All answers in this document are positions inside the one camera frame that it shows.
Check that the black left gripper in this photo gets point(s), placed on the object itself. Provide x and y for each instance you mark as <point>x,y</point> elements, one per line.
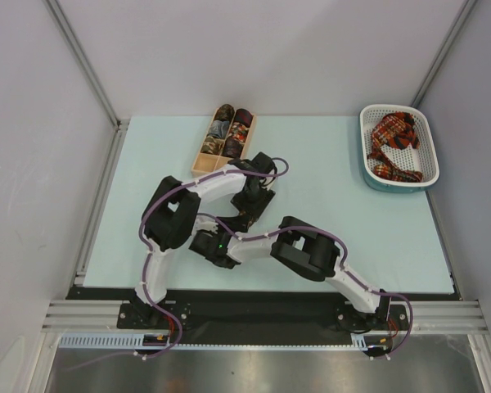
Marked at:
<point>256,208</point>

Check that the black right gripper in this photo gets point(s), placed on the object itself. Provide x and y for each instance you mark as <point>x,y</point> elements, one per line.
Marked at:
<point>204,242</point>

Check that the brown floral tie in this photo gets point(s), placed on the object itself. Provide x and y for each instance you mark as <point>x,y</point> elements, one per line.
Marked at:
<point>246,220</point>

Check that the wooden compartment box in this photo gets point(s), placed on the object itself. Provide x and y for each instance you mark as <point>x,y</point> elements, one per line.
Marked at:
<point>205,163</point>

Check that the red plaid tie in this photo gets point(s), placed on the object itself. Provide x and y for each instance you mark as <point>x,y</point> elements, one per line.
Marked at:
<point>381,136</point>

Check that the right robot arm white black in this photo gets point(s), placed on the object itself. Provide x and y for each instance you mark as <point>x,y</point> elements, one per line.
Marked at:
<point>310,252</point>

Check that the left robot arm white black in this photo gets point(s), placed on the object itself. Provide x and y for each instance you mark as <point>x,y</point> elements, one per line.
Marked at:
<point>214,213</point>

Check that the rolled dark purple tie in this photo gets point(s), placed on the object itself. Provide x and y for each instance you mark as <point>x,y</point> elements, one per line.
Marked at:
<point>233,148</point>

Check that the rolled colourful patterned tie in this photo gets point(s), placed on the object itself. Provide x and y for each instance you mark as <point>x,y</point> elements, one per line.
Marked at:
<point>238,132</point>

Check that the rolled green camouflage tie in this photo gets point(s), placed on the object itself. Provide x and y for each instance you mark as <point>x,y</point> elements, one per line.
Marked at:
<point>212,145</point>

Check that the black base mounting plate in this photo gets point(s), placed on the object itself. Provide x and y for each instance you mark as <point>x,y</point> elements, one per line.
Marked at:
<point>248,318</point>

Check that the rolled blue grey tie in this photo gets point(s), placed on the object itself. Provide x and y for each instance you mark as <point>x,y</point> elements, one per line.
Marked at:
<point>219,128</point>

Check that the rolled dark red tie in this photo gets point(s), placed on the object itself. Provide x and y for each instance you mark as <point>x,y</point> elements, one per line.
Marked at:
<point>244,117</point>

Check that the rolled camouflage tie top left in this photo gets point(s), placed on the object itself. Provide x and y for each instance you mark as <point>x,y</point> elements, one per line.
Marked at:
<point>224,113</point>

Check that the white teal plastic basket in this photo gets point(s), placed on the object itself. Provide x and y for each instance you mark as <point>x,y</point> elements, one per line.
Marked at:
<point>422,159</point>

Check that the red navy striped tie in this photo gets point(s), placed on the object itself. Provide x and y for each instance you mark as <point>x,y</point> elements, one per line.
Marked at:
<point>405,138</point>

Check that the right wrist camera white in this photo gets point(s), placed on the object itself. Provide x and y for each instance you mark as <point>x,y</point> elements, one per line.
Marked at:
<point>203,223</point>

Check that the left aluminium side rail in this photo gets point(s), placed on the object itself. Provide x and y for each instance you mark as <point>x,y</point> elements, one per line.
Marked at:
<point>98,205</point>

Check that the white slotted cable duct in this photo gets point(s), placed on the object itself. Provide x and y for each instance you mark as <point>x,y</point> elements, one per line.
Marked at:
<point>157,341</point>

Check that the aluminium front rail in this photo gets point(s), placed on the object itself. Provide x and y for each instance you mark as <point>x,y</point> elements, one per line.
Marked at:
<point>428,317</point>

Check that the right aluminium corner post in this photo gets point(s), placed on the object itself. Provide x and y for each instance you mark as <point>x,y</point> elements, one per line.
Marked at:
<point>456,28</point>

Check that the aluminium corner post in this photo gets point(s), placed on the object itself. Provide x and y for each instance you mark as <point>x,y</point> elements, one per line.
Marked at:
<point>77,51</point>
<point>456,28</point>

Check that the left aluminium corner post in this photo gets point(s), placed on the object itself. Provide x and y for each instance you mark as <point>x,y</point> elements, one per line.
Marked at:
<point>77,51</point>

